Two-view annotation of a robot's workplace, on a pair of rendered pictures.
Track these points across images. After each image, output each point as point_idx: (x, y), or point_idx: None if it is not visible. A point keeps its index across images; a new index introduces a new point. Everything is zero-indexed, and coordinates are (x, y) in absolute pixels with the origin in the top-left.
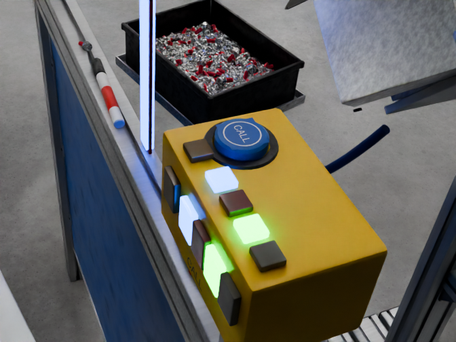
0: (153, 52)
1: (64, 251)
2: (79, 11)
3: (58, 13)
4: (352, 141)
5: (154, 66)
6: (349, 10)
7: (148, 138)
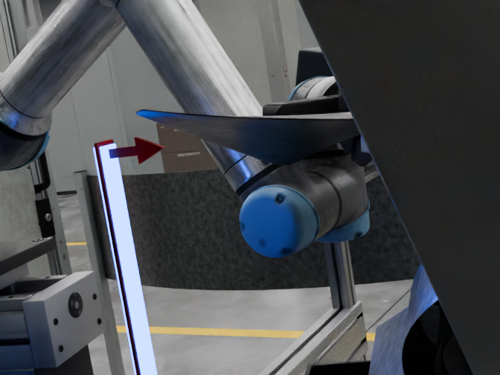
0: (136, 349)
1: None
2: (305, 353)
3: (283, 352)
4: None
5: (141, 367)
6: (395, 340)
7: None
